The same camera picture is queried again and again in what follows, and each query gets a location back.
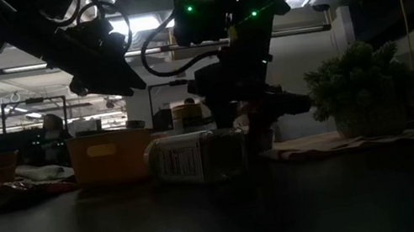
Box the small yellow plastic bin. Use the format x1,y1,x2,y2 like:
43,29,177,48
64,124,162,191

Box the black metal frame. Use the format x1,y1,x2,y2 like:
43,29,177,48
0,92,74,148
146,76,209,133

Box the artificial green potted plant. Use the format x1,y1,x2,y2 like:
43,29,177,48
298,31,414,148

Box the white label spice jar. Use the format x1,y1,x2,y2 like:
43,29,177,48
141,123,253,195

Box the white waffle cloth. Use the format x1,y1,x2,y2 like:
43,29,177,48
13,156,76,187

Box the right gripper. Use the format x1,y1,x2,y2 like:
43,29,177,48
181,0,315,133

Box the beige cloth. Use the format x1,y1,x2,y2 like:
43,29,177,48
263,116,414,167

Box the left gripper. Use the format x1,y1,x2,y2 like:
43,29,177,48
40,13,149,111

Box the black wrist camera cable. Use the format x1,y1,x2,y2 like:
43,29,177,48
132,2,225,82

